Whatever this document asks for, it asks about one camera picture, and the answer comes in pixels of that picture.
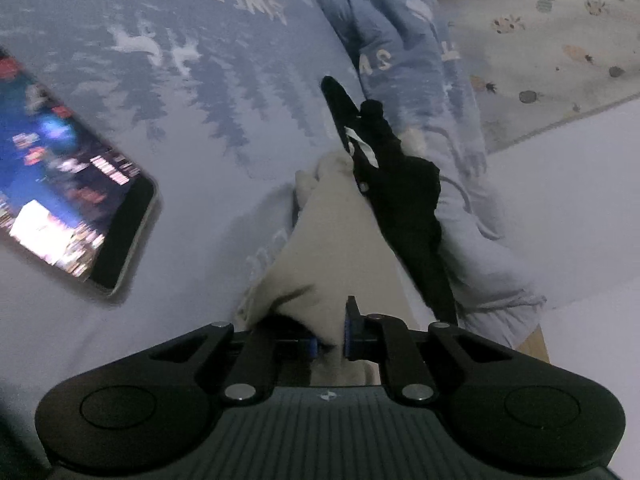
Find light blue printed quilt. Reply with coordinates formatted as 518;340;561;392
310;0;549;350

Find wooden headboard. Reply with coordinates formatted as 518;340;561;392
515;326;552;364

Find light blue printed bed sheet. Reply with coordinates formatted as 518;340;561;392
0;0;368;411

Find beige garment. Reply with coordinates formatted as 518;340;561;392
235;152;437;389

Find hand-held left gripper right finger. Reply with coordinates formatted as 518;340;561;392
343;295;512;405

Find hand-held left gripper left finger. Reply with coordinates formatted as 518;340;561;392
150;323;322;407

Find black tablet with lit screen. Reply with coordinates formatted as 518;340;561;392
0;45;162;298

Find black garment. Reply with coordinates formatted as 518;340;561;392
320;76;459;327

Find fruit-print cloth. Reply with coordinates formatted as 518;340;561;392
425;0;640;157

